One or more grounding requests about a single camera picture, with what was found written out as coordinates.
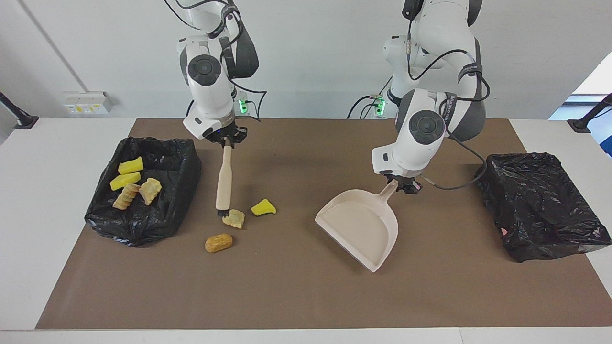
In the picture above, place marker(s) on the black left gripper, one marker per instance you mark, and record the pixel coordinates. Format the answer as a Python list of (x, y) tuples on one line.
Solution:
[(406, 182)]

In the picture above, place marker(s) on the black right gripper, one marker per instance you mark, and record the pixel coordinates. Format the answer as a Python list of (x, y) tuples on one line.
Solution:
[(228, 134)]

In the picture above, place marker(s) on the beige hand brush black bristles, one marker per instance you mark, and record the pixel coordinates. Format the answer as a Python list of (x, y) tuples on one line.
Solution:
[(224, 181)]

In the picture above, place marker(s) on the beige plastic dustpan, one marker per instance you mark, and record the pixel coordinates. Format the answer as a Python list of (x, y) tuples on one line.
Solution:
[(358, 224)]

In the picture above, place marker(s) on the curved yellow sponge piece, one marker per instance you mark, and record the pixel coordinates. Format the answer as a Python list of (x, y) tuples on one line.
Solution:
[(263, 207)]

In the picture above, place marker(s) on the round beige foam scrap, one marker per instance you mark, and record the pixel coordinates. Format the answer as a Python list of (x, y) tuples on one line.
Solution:
[(235, 220)]

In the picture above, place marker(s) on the pale beige foam scrap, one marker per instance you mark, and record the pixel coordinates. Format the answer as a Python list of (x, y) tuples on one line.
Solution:
[(150, 190)]

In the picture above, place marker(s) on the notched yellow sponge piece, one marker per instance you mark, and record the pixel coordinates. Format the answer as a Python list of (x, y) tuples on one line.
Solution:
[(130, 165)]

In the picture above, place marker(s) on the brown bread-like lump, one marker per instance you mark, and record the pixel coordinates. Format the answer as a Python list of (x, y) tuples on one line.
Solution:
[(218, 242)]

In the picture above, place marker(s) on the rounded yellow sponge piece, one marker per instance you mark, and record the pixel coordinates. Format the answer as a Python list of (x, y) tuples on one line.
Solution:
[(125, 180)]

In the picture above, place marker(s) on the beige brown-edged foam scrap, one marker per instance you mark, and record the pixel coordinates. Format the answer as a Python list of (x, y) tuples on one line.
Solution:
[(126, 196)]

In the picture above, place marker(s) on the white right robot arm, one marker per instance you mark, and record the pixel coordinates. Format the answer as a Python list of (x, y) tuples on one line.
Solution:
[(208, 100)]

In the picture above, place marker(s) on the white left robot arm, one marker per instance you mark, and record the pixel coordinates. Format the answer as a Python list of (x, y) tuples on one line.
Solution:
[(420, 143)]

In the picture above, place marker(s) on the black bag lined bin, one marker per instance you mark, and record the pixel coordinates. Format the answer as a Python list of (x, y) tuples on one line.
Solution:
[(143, 224)]

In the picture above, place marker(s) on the black bag bin pink sticker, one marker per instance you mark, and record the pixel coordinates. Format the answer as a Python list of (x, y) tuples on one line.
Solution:
[(540, 210)]

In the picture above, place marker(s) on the brown table mat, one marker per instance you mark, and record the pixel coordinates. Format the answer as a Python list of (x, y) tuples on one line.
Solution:
[(287, 296)]

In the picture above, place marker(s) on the white wall outlet box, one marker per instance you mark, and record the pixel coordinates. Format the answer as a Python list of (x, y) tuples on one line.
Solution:
[(88, 101)]

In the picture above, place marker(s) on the black camera stand clamp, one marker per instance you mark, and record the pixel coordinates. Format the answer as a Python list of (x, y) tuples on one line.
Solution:
[(19, 117), (585, 122)]

